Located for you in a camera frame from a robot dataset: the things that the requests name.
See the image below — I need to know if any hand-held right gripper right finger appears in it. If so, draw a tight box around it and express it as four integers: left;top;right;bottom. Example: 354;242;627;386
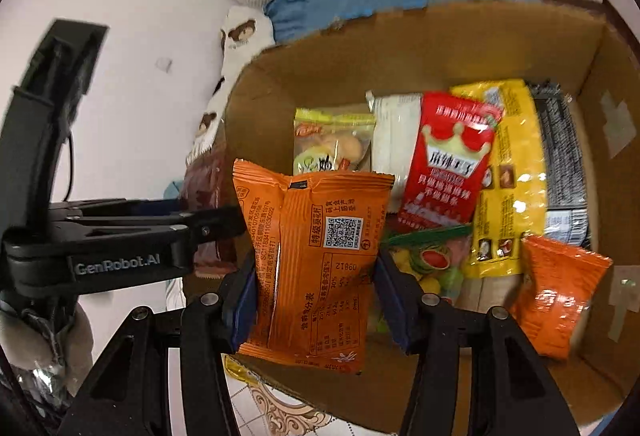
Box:
375;249;581;436

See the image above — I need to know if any large yellow-black snack bag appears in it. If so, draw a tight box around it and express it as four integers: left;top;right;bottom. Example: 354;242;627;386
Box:
450;77;598;279

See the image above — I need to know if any orange snack packet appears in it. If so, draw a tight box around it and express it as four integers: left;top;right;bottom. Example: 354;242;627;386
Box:
231;159;396;376
509;233;613;362

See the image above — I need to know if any clear bag of round snacks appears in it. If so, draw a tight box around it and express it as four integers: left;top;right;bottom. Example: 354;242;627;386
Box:
292;107;377;177

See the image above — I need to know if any brown snack packet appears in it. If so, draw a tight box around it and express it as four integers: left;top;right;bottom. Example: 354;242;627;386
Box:
181;151;241;278

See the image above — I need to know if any red crown-print snack packet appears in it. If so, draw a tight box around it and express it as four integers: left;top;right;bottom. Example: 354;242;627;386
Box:
397;91;505;229

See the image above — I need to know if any thin black cable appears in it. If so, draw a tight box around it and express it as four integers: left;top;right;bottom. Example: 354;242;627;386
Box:
64;131;77;203

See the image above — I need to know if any green-edged candy bag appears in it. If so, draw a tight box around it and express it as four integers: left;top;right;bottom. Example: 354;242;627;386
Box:
372;223;473;334

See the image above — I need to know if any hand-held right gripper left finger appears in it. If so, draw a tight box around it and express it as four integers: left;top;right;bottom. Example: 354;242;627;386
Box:
56;250;261;436

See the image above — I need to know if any yellow snack packet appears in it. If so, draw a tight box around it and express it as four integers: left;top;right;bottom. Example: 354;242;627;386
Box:
222;355;261;384

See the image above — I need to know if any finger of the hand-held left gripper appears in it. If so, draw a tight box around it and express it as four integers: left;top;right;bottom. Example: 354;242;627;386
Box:
47;197;249;263

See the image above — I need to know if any white diamond-pattern blanket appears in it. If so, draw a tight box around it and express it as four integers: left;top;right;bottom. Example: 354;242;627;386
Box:
222;366;416;436

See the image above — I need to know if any bear-print pillow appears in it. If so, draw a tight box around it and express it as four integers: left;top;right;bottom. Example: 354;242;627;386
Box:
185;6;276;167

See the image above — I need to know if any cardboard box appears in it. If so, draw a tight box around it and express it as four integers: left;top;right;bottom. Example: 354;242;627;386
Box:
182;0;640;434

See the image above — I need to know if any white wafer packet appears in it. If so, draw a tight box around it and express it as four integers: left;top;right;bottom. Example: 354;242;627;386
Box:
365;90;426;214

